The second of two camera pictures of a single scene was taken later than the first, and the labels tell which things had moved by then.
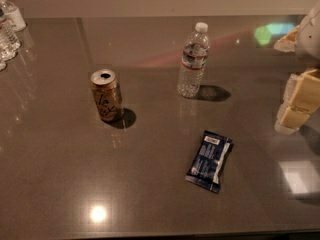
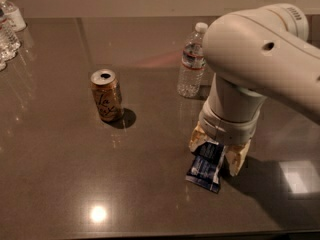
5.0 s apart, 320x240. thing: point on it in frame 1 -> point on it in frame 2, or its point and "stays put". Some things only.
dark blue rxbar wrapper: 204,170 stays put
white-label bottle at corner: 11,12 stays put
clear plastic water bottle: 193,61 stays put
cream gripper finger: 302,97 -> 235,155
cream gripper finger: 288,42 -> 198,137
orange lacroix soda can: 107,94 stays put
